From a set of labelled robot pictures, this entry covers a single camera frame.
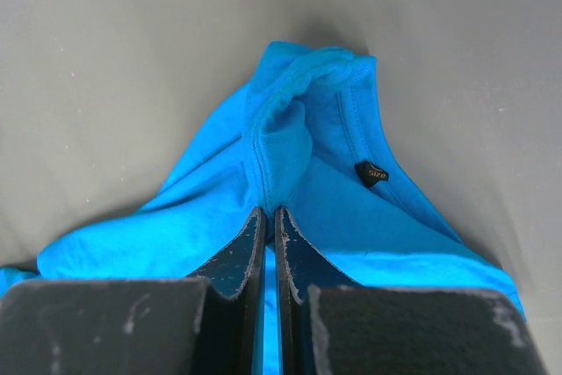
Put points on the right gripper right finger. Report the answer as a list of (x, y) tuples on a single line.
[(330, 324)]

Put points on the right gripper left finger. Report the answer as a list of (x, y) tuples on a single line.
[(206, 323)]

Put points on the blue t-shirt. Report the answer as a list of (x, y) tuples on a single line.
[(304, 133)]

